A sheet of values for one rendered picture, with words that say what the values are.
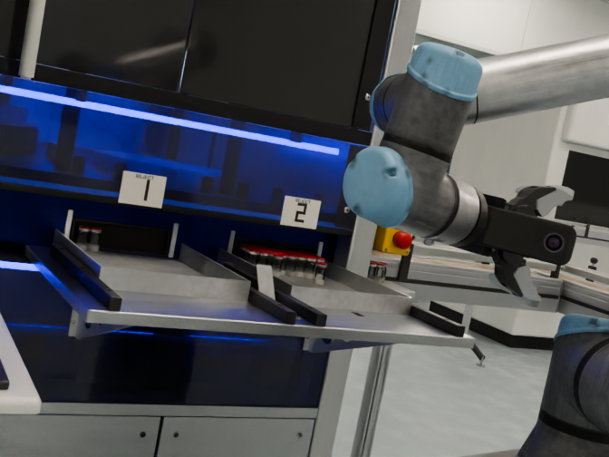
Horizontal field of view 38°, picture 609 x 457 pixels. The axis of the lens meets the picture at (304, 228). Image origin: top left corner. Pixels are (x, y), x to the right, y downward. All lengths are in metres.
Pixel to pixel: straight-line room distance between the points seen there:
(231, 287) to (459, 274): 0.86
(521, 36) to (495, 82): 7.14
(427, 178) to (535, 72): 0.23
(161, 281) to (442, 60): 0.70
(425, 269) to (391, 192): 1.28
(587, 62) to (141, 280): 0.75
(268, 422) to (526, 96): 1.07
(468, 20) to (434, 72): 6.92
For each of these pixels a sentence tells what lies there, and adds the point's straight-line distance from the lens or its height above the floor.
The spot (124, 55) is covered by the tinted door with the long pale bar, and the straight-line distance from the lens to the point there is 1.66.
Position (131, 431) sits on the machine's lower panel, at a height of 0.55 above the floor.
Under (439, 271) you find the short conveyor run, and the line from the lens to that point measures 2.17.
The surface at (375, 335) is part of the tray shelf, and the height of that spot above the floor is 0.87.
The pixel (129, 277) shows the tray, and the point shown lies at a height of 0.90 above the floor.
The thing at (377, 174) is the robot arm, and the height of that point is 1.15.
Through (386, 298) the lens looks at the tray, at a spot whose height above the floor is 0.91.
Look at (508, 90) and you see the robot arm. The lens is 1.05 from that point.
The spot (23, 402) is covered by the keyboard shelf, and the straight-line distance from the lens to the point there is 1.12.
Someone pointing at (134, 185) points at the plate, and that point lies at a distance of 1.67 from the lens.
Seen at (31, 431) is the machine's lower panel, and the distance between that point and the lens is 1.75.
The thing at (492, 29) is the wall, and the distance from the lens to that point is 7.98.
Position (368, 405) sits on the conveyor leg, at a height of 0.56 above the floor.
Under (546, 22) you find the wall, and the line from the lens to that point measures 8.38.
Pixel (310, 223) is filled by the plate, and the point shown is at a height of 1.00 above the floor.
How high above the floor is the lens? 1.17
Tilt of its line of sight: 6 degrees down
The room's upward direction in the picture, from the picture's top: 11 degrees clockwise
